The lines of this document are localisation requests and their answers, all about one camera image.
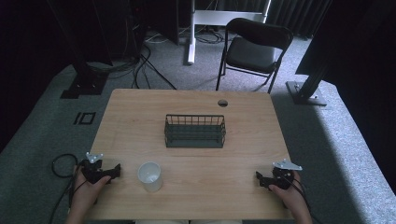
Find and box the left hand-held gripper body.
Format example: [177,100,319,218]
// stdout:
[79,151,110,185]

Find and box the white cup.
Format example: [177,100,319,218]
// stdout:
[136,161,163,193]

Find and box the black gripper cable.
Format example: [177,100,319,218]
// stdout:
[48,152,79,224]
[288,174,323,224]

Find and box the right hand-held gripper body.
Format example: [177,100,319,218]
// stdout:
[269,159,304,191]

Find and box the person's right hand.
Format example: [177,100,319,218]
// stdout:
[267,171,310,217]

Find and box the dark wire basket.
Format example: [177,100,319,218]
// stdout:
[163,113,228,149]

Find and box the white desk frame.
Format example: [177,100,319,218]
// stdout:
[186,0,273,65]

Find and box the black folding chair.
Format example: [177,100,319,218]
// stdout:
[215,17,294,95]

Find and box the person's left hand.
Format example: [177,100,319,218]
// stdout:
[70,165,112,217]

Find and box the black metal stand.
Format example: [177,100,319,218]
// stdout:
[285,0,332,107]
[46,0,114,100]

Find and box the bundle of black floor cables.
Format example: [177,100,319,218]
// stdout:
[86,18,178,91]

